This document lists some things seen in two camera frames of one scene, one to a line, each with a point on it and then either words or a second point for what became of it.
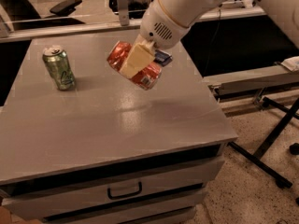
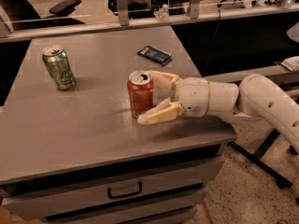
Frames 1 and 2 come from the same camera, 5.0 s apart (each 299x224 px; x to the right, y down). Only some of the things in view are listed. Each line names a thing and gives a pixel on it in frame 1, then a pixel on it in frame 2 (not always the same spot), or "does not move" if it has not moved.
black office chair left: (23, 15) does not move
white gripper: (160, 23) -> (193, 93)
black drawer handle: (124, 195) does not move
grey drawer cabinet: (106, 151) does not move
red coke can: (147, 78) -> (141, 91)
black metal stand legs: (257, 160) does not move
